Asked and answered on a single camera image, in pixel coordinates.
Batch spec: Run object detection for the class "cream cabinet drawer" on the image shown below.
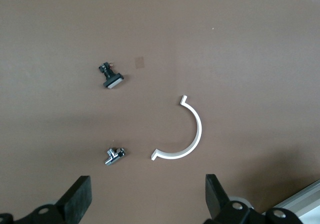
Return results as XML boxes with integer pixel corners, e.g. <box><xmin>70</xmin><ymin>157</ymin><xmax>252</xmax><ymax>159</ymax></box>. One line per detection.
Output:
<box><xmin>271</xmin><ymin>178</ymin><xmax>320</xmax><ymax>224</ymax></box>

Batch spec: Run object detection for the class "small chrome metal fitting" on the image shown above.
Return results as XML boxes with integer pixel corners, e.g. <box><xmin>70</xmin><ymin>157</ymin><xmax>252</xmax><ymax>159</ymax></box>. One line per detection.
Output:
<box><xmin>103</xmin><ymin>146</ymin><xmax>126</xmax><ymax>166</ymax></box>

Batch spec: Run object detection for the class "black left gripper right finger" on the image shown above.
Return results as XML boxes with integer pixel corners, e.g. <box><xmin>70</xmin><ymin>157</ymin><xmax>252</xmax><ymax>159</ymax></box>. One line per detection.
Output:
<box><xmin>203</xmin><ymin>173</ymin><xmax>261</xmax><ymax>224</ymax></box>

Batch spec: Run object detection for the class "clear tape patch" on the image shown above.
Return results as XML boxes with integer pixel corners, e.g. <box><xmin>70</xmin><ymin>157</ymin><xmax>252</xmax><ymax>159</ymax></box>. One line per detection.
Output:
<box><xmin>134</xmin><ymin>56</ymin><xmax>147</xmax><ymax>70</ymax></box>

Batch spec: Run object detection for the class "white semicircular bracket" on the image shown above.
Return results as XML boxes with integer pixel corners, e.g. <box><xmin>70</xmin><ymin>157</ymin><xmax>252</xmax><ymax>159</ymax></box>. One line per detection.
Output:
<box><xmin>150</xmin><ymin>94</ymin><xmax>203</xmax><ymax>161</ymax></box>

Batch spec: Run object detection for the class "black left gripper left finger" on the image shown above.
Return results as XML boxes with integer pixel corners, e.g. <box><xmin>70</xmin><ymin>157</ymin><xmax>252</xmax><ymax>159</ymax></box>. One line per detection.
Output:
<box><xmin>14</xmin><ymin>175</ymin><xmax>93</xmax><ymax>224</ymax></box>

